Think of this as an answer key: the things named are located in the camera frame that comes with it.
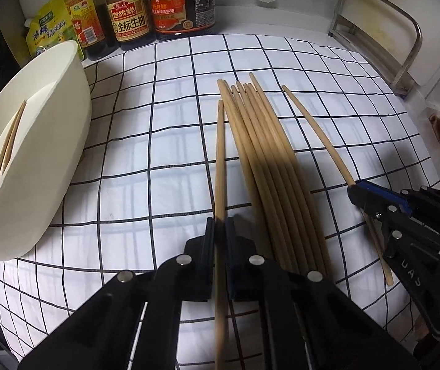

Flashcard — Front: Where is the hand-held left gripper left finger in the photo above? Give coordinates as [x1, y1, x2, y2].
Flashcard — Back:
[17, 217, 215, 370]

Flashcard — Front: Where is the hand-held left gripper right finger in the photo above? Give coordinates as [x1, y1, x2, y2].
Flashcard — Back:
[225, 217, 412, 370]

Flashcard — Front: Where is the bunch of wooden chopsticks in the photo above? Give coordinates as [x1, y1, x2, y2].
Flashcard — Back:
[217, 72, 332, 274]

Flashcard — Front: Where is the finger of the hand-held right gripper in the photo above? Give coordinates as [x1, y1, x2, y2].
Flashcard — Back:
[347, 187, 406, 259]
[355, 180, 413, 214]

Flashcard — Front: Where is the yellow seasoning pouch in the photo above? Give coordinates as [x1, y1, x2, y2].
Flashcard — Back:
[24, 0, 80, 60]

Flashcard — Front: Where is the white black checked cloth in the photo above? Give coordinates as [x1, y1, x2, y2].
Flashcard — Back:
[0, 34, 440, 370]

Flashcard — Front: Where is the white round bowl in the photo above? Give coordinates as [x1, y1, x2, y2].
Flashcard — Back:
[0, 39, 93, 261]

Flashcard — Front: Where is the steel rack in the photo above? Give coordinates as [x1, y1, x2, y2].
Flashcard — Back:
[328, 0, 423, 97]

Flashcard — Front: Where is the soy sauce bottle brown label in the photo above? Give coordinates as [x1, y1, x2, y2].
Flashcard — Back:
[104, 0, 156, 51]

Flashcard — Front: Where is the vinegar bottle yellow red label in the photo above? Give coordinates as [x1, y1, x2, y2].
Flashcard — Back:
[64, 0, 118, 61]

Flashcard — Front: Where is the large dark sauce jug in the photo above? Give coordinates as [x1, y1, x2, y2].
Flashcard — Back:
[147, 0, 217, 42]

